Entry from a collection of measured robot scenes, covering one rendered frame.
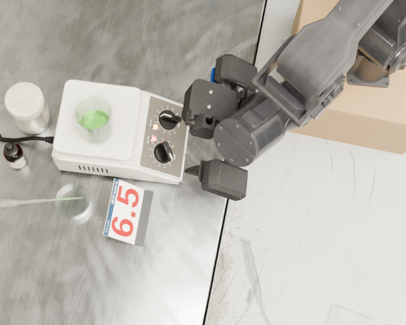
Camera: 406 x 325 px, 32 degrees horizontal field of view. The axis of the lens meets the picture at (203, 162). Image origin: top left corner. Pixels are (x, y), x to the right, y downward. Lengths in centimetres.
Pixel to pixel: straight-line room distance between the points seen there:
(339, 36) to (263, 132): 13
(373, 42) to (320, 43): 23
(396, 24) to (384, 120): 18
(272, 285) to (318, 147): 24
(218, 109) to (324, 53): 15
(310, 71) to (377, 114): 34
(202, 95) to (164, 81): 36
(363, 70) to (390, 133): 12
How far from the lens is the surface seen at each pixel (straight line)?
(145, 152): 109
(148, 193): 114
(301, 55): 78
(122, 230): 110
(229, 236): 113
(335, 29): 78
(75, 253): 113
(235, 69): 93
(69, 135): 109
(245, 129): 76
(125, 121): 109
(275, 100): 80
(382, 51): 100
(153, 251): 112
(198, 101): 85
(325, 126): 115
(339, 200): 117
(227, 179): 88
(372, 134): 116
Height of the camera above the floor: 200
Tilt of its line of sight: 71 degrees down
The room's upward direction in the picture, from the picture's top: 9 degrees clockwise
